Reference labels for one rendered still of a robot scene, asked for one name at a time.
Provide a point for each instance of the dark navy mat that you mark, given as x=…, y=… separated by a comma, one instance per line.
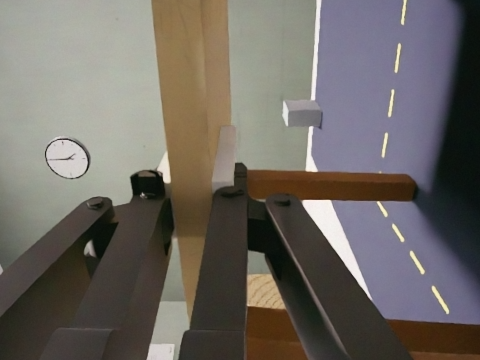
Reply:
x=433, y=135

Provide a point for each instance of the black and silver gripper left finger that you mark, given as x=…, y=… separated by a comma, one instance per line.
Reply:
x=42, y=289

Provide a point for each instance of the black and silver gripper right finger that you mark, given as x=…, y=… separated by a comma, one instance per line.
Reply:
x=332, y=314

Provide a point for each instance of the grey rectangular block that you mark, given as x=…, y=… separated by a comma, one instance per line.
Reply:
x=301, y=113

